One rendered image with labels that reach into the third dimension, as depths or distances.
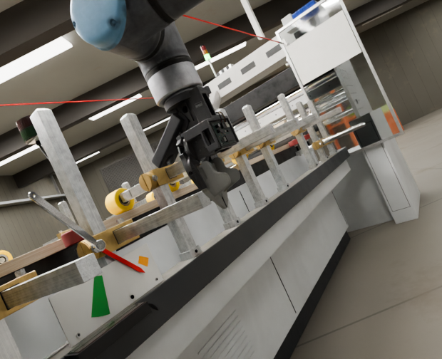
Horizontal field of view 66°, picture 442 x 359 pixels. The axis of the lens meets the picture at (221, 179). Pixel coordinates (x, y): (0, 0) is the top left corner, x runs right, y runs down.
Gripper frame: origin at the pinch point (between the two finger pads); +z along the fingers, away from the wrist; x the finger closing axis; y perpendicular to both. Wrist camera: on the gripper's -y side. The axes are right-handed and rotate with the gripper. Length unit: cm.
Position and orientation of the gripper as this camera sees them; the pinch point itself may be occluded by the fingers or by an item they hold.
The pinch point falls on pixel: (219, 203)
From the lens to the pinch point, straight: 62.4
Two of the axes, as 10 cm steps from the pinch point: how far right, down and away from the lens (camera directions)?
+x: 5.1, -2.3, 8.3
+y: 7.5, -3.5, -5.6
